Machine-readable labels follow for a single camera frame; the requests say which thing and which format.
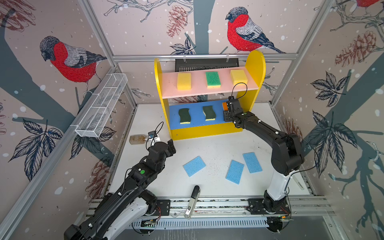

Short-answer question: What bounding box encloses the perforated aluminium rail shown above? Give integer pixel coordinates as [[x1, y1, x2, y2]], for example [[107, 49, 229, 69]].
[[132, 217, 269, 230]]

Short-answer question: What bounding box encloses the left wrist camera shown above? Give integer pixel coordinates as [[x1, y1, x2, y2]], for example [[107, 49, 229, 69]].
[[148, 131, 161, 146]]

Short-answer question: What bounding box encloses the clear plastic ruler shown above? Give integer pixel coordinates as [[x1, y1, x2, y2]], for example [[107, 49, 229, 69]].
[[292, 176, 305, 191]]

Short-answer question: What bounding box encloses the seasoning jar left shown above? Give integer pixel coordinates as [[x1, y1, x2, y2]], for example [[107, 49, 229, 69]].
[[129, 134, 149, 145]]

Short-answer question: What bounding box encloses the light blue sponge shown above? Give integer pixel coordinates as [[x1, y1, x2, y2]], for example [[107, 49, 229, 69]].
[[226, 160, 244, 185], [183, 156, 206, 177], [243, 152, 263, 174]]

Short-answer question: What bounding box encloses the black silver handheld tool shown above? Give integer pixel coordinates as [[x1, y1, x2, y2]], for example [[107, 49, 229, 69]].
[[184, 185, 201, 219]]

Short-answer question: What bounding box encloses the white wire mesh basket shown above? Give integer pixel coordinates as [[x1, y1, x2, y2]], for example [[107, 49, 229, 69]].
[[75, 73, 128, 138]]

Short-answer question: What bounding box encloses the pink upper shelf board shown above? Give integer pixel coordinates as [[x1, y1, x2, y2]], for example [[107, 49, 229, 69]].
[[160, 67, 259, 99]]

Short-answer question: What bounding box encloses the black vent panel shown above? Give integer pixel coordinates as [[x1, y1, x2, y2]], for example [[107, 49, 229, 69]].
[[175, 59, 240, 72]]

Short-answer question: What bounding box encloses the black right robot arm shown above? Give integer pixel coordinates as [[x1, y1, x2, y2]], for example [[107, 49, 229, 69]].
[[223, 96, 305, 214]]

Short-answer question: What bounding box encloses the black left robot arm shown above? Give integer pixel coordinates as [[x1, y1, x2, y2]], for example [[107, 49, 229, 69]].
[[64, 139, 176, 240]]

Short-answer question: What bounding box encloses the blue lower shelf board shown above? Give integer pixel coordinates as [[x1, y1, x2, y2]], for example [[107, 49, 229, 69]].
[[165, 100, 242, 132]]

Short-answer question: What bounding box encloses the green yellow sponge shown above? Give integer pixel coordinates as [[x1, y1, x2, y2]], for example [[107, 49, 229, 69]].
[[205, 72, 221, 89]]

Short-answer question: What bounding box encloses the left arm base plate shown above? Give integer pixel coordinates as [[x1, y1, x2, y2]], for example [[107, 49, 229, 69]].
[[145, 200, 171, 217]]

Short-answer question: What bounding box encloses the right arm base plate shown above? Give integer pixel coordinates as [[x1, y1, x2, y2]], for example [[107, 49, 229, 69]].
[[246, 198, 291, 215]]

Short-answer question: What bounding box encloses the dark green wavy sponge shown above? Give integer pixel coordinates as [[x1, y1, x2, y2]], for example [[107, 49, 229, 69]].
[[203, 106, 216, 121], [178, 108, 192, 125]]

